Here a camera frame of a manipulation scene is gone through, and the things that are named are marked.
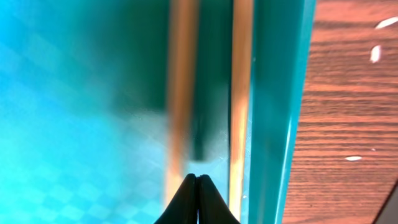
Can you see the grey dishwasher rack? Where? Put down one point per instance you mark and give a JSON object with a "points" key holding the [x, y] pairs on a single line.
{"points": [[388, 213]]}

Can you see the teal serving tray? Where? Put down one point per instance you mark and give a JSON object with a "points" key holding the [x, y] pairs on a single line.
{"points": [[85, 107]]}

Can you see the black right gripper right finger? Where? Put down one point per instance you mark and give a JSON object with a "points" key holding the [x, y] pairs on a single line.
{"points": [[212, 209]]}

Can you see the wooden chopstick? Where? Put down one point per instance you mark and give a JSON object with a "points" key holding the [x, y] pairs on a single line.
{"points": [[181, 77], [243, 13]]}

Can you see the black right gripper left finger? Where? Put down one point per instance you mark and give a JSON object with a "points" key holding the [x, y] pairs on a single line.
{"points": [[183, 207]]}

